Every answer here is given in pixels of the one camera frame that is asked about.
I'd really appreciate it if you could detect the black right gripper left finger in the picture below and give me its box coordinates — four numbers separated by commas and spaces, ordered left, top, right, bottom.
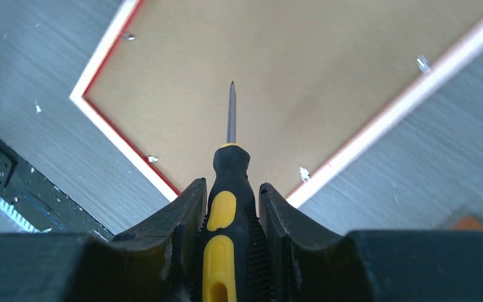
0, 178, 207, 301

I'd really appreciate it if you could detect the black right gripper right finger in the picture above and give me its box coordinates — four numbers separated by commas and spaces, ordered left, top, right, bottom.
258, 183, 483, 301

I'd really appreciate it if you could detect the orange compartment tray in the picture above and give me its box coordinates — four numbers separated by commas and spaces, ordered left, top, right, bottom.
450, 215, 483, 232

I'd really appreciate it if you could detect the white slotted cable duct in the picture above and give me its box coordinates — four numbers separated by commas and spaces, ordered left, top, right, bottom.
0, 197, 42, 233

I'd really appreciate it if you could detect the red picture frame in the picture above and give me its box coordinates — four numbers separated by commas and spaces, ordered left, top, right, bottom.
70, 1, 483, 205

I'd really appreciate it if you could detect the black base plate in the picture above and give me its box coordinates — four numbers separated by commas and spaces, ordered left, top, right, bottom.
0, 140, 114, 241

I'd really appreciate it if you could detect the black yellow screwdriver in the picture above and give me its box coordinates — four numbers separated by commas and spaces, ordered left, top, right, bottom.
191, 84, 273, 301

